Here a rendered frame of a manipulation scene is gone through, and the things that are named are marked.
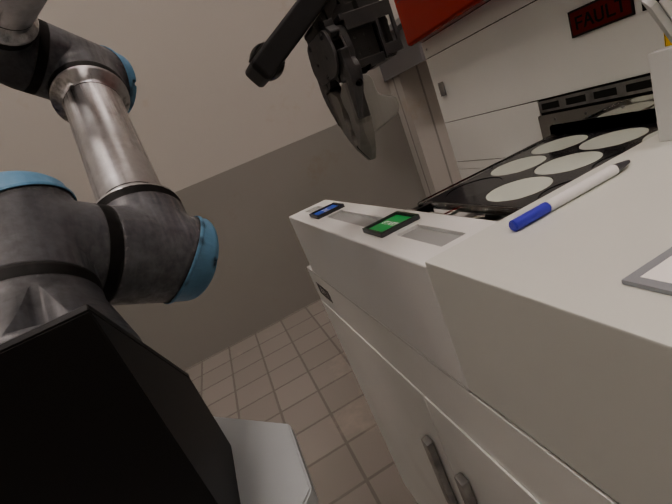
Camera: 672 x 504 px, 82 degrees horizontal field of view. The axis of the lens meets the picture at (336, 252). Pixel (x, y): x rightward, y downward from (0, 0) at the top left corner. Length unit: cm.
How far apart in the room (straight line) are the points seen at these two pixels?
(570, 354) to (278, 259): 258
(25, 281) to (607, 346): 40
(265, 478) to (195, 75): 252
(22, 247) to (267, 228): 236
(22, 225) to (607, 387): 45
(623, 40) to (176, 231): 81
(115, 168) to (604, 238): 55
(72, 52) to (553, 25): 89
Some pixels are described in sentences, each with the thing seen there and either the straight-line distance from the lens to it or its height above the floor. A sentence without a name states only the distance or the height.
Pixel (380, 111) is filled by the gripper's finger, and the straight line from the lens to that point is 47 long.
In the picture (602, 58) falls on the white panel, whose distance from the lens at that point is 96.
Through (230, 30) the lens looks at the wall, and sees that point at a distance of 285.
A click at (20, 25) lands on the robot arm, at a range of 74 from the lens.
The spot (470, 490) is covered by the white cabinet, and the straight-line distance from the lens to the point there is 63.
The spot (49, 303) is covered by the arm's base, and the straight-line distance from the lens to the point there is 38.
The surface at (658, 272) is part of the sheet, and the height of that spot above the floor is 97.
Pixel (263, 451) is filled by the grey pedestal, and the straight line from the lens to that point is 47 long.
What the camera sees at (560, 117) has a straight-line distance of 103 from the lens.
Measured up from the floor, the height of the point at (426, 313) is 90.
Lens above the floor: 110
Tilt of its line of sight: 17 degrees down
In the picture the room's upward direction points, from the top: 23 degrees counter-clockwise
